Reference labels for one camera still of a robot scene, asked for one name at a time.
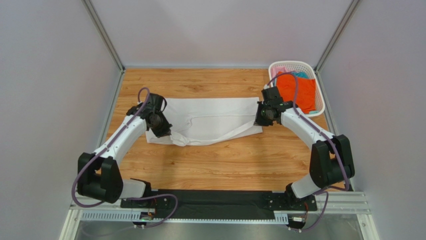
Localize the white t shirt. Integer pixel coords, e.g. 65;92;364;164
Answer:
145;97;263;147

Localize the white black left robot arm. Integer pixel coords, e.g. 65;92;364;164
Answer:
73;93;172;204

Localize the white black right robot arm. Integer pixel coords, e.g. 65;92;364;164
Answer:
254;86;355;200

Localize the pink t shirt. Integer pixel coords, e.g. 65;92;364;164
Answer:
269;65;289;79

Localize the orange t shirt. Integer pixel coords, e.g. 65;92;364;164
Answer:
275;74;316;114

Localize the teal t shirt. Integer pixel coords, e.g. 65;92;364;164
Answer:
292;71;310;79

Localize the white plastic laundry basket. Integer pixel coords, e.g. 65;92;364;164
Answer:
268;60;325;118

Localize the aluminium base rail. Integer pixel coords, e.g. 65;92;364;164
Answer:
71;189;371;224

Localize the aluminium frame post left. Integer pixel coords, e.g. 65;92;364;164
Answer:
81;0;126;73

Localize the aluminium frame post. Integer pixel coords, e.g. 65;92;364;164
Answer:
314;0;362;73
81;0;126;73

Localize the aluminium frame post right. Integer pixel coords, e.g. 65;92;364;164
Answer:
314;0;362;73

